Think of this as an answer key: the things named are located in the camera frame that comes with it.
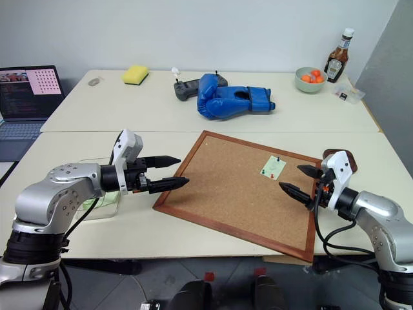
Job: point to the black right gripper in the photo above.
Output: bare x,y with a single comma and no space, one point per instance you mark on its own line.
324,195

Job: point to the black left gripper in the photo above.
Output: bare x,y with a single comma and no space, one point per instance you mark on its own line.
137,176

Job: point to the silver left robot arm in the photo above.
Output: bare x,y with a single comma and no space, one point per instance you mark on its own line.
48,193

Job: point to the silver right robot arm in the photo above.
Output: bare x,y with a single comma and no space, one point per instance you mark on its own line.
380,213

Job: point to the pale green paper note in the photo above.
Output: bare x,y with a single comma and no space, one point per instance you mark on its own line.
273,166

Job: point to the brown shallow dish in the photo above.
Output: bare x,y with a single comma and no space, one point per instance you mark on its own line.
353,163

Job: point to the clear plastic box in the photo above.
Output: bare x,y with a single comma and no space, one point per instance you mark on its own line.
106,211

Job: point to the grey remote controller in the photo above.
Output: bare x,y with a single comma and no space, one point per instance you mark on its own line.
185,90

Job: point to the pale green bowl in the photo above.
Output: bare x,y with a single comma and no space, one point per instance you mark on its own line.
306,87

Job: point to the blue boxing glove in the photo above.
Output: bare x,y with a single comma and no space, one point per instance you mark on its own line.
226,97

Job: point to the red square marker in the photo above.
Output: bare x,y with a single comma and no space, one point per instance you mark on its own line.
259,272
209,276

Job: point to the clear plastic bag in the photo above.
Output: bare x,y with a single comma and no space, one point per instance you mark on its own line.
353,93

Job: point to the orange ball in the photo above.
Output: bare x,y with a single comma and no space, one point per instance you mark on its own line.
315,72
305,77
319,79

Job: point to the yellow sponge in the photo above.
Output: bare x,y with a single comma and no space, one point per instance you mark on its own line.
134,73

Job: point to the dark rounded shape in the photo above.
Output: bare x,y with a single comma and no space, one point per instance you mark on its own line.
193,295
267,292

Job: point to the ketchup bottle with white cap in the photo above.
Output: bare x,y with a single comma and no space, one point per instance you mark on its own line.
337,61

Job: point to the open laptop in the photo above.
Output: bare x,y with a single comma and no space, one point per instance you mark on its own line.
19,97

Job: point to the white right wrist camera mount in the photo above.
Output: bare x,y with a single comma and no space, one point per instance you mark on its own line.
340,174

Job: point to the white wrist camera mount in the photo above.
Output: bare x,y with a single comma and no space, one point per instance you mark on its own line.
340,174
124,151

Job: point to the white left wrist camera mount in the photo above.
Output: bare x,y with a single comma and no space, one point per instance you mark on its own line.
124,151

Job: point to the cork board with wooden frame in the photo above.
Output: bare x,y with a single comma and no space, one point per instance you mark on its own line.
232,200

